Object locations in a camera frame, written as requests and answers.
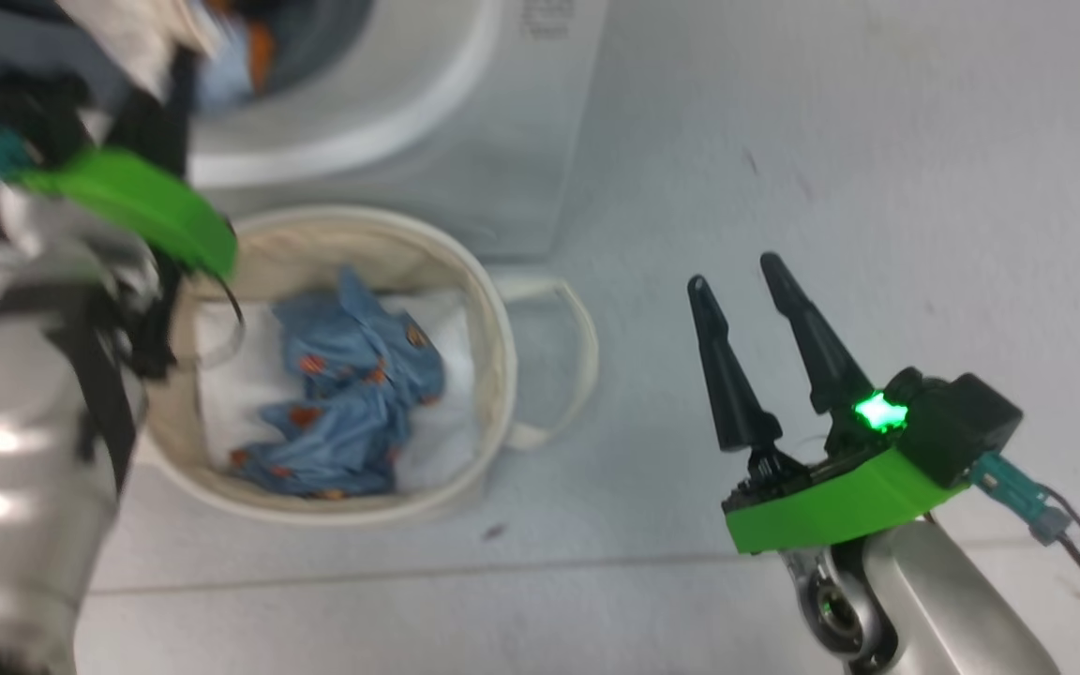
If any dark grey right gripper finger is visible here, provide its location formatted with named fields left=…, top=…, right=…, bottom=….
left=687, top=275, right=785, bottom=453
left=760, top=251, right=878, bottom=418

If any cream canvas laundry basket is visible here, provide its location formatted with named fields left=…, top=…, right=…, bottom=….
left=137, top=204, right=599, bottom=526

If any blue orange-patterned garment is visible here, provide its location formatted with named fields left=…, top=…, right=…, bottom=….
left=229, top=265, right=447, bottom=500

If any white front-load washing machine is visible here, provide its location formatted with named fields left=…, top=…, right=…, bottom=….
left=186, top=0, right=611, bottom=263

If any white cartoon print garment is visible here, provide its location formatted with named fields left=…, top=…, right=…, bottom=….
left=52, top=0, right=278, bottom=106

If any teal plug black right cable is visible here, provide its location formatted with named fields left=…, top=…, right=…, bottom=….
left=969, top=453, right=1080, bottom=631

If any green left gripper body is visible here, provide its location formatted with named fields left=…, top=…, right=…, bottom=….
left=10, top=145, right=239, bottom=282

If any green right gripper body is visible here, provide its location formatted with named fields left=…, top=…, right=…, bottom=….
left=723, top=412, right=972, bottom=556

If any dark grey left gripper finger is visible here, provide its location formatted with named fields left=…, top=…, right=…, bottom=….
left=165, top=45, right=201, bottom=184
left=107, top=86, right=168, bottom=165

